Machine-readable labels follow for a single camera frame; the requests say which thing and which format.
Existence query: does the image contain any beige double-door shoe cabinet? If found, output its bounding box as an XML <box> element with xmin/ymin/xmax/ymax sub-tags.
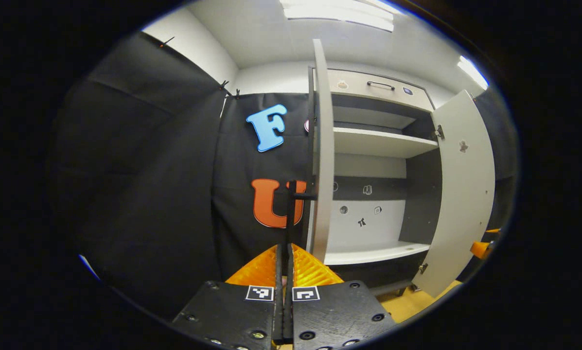
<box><xmin>306</xmin><ymin>39</ymin><xmax>495</xmax><ymax>299</ymax></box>

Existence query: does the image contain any large ceiling light panel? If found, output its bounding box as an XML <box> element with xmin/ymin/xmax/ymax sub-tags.
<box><xmin>278</xmin><ymin>0</ymin><xmax>395</xmax><ymax>33</ymax></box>

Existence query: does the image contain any white cabinet shelf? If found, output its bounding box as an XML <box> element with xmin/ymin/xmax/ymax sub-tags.
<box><xmin>333</xmin><ymin>127</ymin><xmax>440</xmax><ymax>159</ymax></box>
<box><xmin>323</xmin><ymin>241</ymin><xmax>431</xmax><ymax>266</ymax></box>

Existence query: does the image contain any black backdrop cloth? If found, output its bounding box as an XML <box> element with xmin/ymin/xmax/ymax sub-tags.
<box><xmin>52</xmin><ymin>32</ymin><xmax>517</xmax><ymax>321</ymax></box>

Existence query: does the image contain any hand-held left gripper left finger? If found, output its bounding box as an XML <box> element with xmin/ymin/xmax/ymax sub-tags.
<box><xmin>173</xmin><ymin>243</ymin><xmax>282</xmax><ymax>350</ymax></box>

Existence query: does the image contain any beige cabinet door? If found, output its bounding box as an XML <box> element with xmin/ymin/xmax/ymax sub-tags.
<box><xmin>306</xmin><ymin>39</ymin><xmax>335</xmax><ymax>266</ymax></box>
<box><xmin>411</xmin><ymin>89</ymin><xmax>495</xmax><ymax>298</ymax></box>

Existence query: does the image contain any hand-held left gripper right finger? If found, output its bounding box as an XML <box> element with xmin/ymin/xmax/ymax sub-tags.
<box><xmin>283</xmin><ymin>242</ymin><xmax>397</xmax><ymax>350</ymax></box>

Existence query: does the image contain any beige cabinet drawer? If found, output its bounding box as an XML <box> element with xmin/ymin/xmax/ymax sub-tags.
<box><xmin>327</xmin><ymin>69</ymin><xmax>436</xmax><ymax>111</ymax></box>

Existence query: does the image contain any small ceiling light panel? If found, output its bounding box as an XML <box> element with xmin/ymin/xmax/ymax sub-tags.
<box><xmin>457</xmin><ymin>55</ymin><xmax>490</xmax><ymax>91</ymax></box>

